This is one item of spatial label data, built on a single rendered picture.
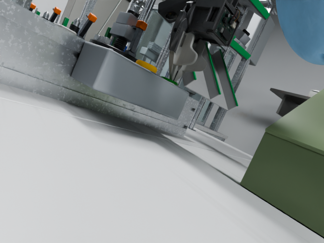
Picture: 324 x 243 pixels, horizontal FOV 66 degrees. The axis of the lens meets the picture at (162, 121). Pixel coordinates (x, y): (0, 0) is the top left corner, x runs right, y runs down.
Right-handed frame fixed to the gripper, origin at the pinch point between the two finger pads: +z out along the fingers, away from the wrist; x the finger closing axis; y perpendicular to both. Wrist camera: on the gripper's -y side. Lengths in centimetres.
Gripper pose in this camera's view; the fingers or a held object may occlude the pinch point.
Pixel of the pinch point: (172, 74)
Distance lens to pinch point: 50.1
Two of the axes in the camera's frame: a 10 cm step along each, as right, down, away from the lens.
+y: 6.9, 3.6, -6.3
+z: -4.1, 9.1, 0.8
